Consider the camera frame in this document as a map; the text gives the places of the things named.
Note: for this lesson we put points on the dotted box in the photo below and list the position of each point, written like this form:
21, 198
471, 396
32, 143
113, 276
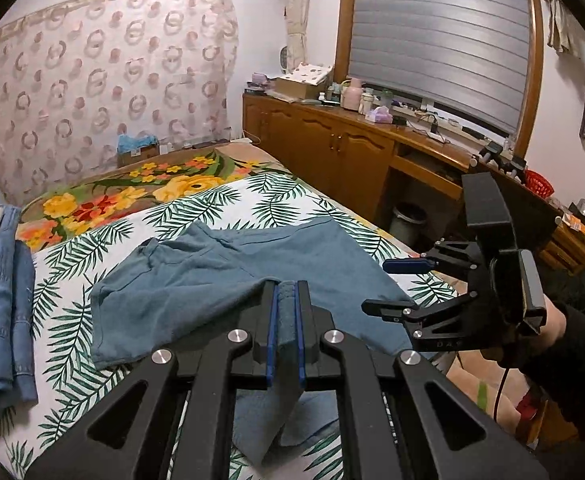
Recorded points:
302, 80

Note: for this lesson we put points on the grey trash bin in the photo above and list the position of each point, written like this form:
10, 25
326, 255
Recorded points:
408, 222

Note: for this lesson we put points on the hanging beige cloth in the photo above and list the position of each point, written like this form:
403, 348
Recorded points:
560, 20

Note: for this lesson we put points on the floral blanket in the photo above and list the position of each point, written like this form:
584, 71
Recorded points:
122, 195

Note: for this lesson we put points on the cardboard box with blue cloth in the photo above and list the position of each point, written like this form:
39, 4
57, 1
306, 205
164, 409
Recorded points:
137, 147

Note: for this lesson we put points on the purple tissue pack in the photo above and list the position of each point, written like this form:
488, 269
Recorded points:
378, 115

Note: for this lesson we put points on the white power strip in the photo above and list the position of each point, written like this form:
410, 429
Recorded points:
422, 119

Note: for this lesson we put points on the grey window blind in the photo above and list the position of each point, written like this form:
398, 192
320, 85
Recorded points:
437, 40

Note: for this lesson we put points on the folded denim jeans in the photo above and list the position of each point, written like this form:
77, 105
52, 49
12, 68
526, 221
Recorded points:
7, 310

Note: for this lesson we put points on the tied beige curtain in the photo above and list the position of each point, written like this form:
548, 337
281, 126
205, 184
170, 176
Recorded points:
297, 20

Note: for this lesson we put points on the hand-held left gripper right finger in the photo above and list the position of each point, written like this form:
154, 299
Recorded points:
301, 332

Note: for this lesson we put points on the wooden cabinet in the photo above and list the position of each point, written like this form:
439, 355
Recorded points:
322, 150

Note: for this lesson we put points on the leaf print bed sheet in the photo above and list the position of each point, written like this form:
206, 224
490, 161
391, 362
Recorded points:
72, 320

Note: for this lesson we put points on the blue pants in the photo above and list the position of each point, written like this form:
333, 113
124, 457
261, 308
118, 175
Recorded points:
197, 285

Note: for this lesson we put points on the wooden window frame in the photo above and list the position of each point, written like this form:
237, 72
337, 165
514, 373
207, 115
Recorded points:
345, 20

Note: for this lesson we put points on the person's right forearm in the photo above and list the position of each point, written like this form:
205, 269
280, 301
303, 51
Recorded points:
572, 360

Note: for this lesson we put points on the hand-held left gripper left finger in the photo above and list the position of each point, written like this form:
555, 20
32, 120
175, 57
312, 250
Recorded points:
271, 332

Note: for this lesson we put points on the pink thermos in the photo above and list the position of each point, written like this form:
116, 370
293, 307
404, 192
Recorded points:
352, 94

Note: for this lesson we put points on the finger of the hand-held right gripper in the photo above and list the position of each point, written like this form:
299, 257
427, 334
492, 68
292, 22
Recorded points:
407, 265
387, 307

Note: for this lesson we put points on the red basket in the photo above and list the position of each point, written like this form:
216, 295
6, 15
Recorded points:
540, 182

